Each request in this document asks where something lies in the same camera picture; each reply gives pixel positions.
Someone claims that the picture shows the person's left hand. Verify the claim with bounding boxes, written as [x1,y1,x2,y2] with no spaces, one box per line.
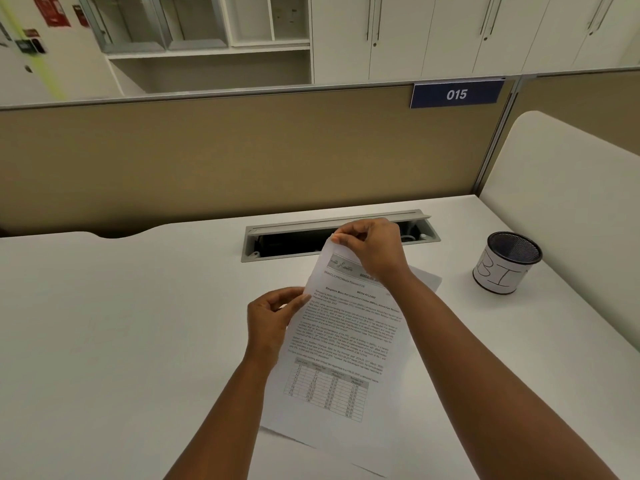
[245,286,313,371]

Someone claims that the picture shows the person's right hand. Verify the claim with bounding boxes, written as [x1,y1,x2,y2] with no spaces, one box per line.
[331,217,413,287]

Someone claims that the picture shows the printed white papers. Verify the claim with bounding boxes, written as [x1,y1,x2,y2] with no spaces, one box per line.
[259,237,443,480]

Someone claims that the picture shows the person's left forearm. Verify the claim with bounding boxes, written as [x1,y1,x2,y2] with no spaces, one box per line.
[162,357,276,480]

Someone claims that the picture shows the person's right forearm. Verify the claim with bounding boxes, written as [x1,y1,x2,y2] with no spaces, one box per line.
[385,272,621,480]

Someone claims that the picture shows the black mesh pen holder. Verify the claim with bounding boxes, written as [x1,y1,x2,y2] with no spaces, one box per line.
[471,231,544,296]

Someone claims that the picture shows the blue number sign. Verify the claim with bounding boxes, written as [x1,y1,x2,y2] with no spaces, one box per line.
[409,79,507,109]

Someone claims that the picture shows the wide beige partition panel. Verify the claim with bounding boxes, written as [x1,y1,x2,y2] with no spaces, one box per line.
[0,79,521,241]

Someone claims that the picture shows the white rounded desk divider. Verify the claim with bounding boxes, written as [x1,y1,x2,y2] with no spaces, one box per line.
[479,111,640,353]

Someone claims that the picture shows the white cabinet with doors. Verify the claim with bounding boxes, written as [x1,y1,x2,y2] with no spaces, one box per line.
[309,0,640,85]

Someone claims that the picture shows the narrow beige partition panel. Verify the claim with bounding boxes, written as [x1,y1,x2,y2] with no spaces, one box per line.
[509,69,640,158]

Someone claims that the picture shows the white open shelf unit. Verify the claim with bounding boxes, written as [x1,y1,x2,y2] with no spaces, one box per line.
[77,0,313,98]

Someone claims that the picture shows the grey framed glass door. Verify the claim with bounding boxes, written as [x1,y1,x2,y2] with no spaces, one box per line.
[157,0,232,51]
[77,0,169,55]

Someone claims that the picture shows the white room door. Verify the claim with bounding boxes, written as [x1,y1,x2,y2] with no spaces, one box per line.
[0,0,126,108]

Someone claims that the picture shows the large red sign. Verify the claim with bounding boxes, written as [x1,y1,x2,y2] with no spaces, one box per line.
[31,0,72,28]

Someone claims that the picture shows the grey desk cable tray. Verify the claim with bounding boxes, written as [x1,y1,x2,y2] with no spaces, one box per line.
[241,209,442,263]

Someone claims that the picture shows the grey partition post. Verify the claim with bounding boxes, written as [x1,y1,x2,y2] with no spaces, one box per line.
[472,77,523,198]

